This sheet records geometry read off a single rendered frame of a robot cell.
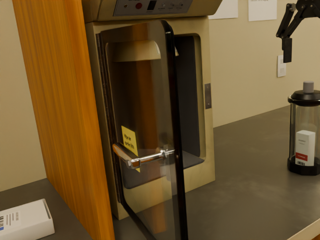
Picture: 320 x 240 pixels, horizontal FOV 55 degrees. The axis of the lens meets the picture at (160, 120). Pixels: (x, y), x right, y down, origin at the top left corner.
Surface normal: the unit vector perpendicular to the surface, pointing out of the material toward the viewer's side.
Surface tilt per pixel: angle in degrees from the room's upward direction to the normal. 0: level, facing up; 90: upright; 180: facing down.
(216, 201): 0
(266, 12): 90
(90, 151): 90
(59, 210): 0
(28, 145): 90
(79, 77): 90
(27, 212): 0
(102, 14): 135
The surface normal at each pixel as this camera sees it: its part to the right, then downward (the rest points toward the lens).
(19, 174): 0.55, 0.18
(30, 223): -0.08, -0.96
